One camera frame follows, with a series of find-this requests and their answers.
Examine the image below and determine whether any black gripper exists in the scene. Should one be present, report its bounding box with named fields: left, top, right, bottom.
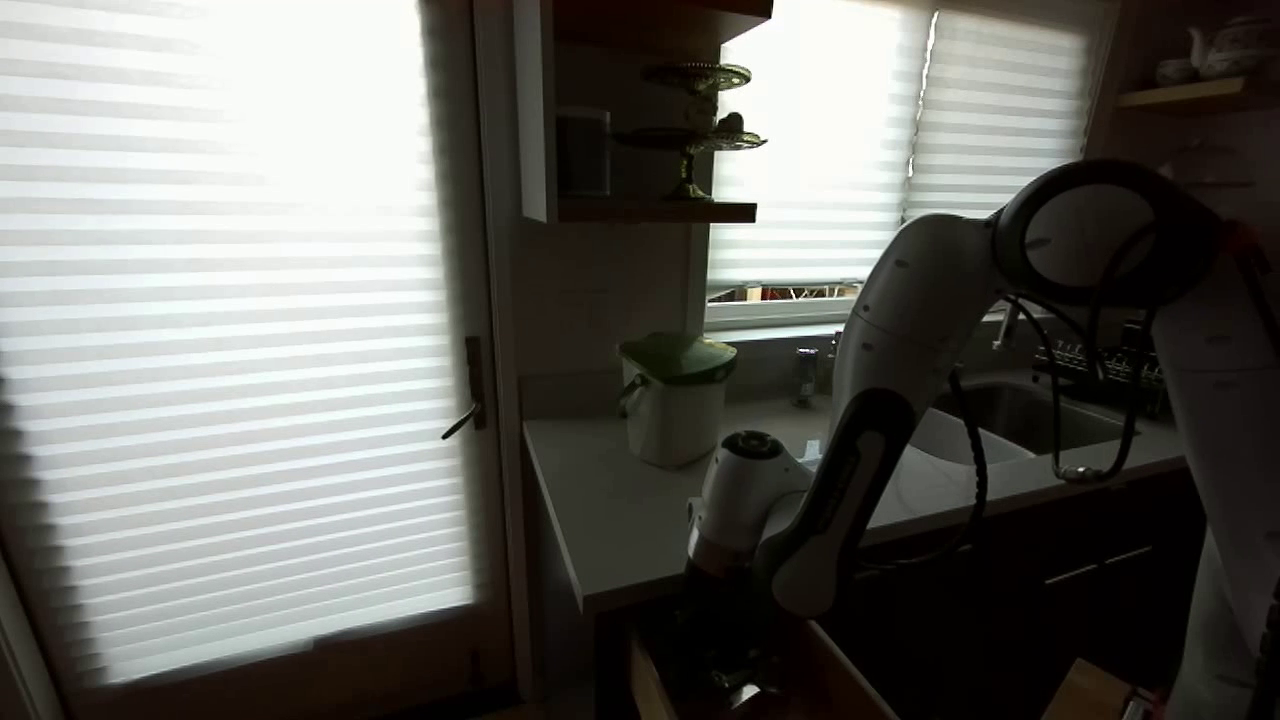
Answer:
left=676, top=564, right=775, bottom=680

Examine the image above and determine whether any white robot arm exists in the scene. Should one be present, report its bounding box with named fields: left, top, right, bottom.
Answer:
left=687, top=160, right=1280, bottom=720

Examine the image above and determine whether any open wooden drawer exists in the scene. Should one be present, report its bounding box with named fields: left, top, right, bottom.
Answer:
left=625, top=600, right=901, bottom=720

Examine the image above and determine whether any white bin with green lid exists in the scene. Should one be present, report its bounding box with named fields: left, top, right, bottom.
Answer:
left=619, top=332, right=734, bottom=467

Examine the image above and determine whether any kitchen sink basin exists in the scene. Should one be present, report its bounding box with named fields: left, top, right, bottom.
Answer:
left=935, top=381, right=1120, bottom=457

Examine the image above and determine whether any white pleated window blind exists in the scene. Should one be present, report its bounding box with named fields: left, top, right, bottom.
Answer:
left=708, top=0, right=1097, bottom=288

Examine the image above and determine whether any white pleated door blind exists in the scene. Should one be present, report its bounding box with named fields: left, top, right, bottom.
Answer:
left=0, top=0, right=477, bottom=684

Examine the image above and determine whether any black door handle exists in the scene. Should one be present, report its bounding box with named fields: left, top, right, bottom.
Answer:
left=438, top=336, right=486, bottom=440

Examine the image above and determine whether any wall shelf with tiered stand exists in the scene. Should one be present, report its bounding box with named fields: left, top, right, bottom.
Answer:
left=512, top=0, right=773, bottom=223

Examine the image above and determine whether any wooden right wall shelf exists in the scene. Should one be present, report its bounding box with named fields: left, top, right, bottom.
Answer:
left=1092, top=0, right=1280, bottom=167

